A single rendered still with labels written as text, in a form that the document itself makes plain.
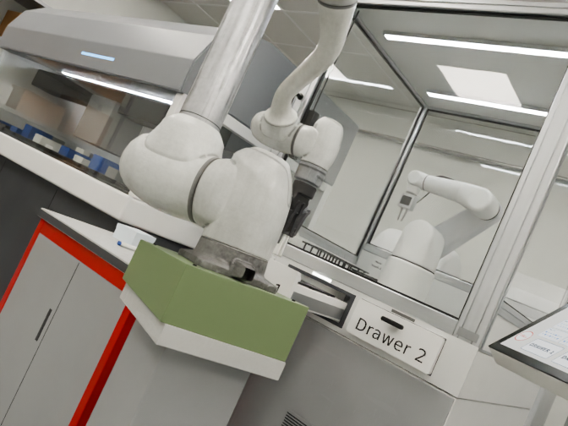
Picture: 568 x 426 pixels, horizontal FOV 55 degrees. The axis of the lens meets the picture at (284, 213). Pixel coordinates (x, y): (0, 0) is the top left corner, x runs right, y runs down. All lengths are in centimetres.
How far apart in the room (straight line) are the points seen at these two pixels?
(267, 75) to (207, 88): 131
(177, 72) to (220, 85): 106
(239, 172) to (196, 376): 41
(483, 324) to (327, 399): 52
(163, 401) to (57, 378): 62
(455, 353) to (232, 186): 82
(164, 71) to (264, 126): 79
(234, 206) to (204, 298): 20
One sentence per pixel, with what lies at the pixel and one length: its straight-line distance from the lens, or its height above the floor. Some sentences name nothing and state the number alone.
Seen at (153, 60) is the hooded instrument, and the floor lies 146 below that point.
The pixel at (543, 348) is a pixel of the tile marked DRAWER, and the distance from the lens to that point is 129.
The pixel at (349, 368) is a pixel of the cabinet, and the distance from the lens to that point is 175.
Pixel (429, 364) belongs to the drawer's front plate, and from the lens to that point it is 163.
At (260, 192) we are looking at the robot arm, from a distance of 111.
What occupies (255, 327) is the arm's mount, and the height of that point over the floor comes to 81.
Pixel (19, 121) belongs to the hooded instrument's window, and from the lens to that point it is 324.
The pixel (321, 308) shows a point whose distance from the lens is 167.
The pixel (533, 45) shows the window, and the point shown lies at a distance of 192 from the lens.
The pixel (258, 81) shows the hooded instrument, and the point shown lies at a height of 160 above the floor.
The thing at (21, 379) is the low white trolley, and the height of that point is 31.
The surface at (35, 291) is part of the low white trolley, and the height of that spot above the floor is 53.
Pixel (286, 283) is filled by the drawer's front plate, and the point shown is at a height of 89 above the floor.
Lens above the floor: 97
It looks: 4 degrees up
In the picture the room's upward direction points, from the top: 25 degrees clockwise
